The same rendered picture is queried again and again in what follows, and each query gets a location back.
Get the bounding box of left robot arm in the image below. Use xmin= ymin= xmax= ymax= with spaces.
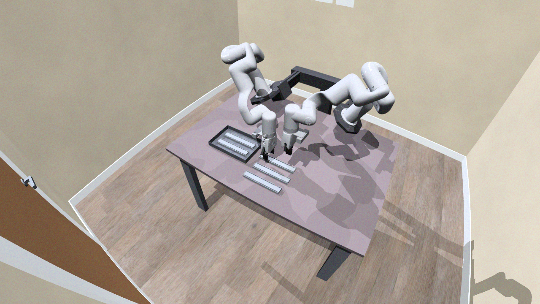
xmin=283 ymin=62 xmax=395 ymax=144

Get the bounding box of white drawer slide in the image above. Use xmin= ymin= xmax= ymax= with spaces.
xmin=252 ymin=162 xmax=291 ymax=184
xmin=224 ymin=132 xmax=256 ymax=149
xmin=217 ymin=138 xmax=249 ymax=156
xmin=243 ymin=171 xmax=282 ymax=194
xmin=259 ymin=155 xmax=296 ymax=174

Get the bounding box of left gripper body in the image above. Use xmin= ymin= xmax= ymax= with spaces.
xmin=281 ymin=131 xmax=297 ymax=150

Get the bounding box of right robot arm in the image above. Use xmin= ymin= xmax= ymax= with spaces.
xmin=221 ymin=43 xmax=276 ymax=138

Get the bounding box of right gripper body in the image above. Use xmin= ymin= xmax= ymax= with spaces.
xmin=261 ymin=134 xmax=277 ymax=153

